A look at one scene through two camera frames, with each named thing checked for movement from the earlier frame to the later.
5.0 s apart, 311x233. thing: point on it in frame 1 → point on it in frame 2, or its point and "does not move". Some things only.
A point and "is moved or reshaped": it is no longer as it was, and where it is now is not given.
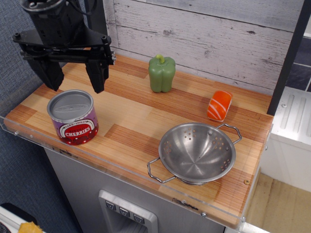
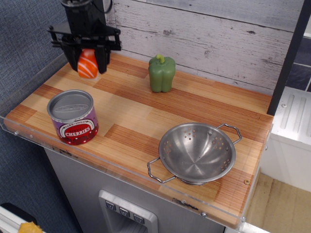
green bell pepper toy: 162,71 does not move
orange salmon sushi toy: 218,104 is moved or reshaped
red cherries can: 74,116 does not move
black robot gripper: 60,33 → 87,27
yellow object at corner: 29,227 does not move
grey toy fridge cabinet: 103,201 does not move
